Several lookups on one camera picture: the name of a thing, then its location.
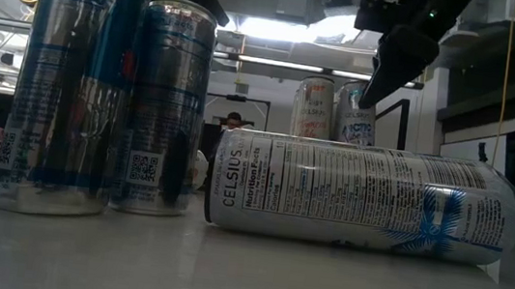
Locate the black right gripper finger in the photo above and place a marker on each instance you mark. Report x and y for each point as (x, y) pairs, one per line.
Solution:
(404, 54)

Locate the Celsius Arctic Vibe can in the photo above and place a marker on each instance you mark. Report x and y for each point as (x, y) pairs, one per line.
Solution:
(354, 124)

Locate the Celsius can with pineapple print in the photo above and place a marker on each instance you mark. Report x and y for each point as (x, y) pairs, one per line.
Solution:
(314, 107)

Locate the small silver blue Red Bull can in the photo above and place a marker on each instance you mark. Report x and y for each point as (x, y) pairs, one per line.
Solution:
(69, 94)
(165, 105)

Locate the grey ceiling box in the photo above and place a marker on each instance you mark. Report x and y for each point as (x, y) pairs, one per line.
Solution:
(295, 3)

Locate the long ceiling light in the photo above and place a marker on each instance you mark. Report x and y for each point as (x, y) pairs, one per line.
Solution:
(281, 63)

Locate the person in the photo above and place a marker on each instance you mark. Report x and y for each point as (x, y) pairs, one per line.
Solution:
(233, 120)

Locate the Celsius can with blue palm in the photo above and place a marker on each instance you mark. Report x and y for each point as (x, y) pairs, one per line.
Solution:
(363, 195)

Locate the wooden shelf with black frame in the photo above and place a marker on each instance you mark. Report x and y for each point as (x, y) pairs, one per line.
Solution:
(404, 127)

